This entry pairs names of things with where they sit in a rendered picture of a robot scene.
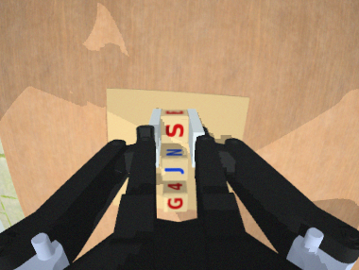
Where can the cream block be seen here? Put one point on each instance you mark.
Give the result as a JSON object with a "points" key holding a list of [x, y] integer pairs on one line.
{"points": [[174, 126], [174, 195], [174, 163]]}

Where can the beige square mat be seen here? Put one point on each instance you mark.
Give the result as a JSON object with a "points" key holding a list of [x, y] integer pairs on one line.
{"points": [[223, 115]]}

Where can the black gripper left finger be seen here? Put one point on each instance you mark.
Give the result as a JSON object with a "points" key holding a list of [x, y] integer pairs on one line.
{"points": [[52, 237]]}

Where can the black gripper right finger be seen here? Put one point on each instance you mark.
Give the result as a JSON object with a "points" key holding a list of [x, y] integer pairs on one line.
{"points": [[300, 231]]}

